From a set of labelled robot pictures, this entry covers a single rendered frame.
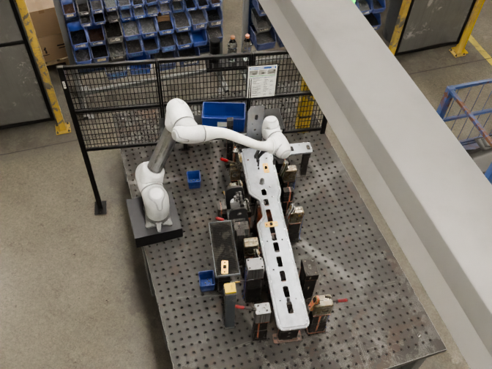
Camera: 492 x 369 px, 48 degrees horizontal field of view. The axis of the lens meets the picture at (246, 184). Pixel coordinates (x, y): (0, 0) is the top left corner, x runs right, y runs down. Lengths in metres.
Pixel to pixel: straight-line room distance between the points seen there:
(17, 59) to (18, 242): 1.52
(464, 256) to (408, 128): 0.21
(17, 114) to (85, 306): 1.98
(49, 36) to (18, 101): 0.94
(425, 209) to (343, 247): 3.12
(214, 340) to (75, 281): 1.53
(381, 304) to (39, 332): 2.45
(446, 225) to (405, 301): 3.03
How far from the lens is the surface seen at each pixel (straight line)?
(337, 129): 0.93
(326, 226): 3.91
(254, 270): 3.21
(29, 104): 5.40
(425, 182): 0.76
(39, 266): 4.71
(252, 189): 3.66
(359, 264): 3.79
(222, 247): 3.21
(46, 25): 5.94
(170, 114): 3.31
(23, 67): 5.11
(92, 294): 4.48
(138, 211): 3.81
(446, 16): 6.41
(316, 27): 0.97
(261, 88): 3.99
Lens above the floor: 3.88
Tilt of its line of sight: 51 degrees down
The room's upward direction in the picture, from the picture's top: 3 degrees clockwise
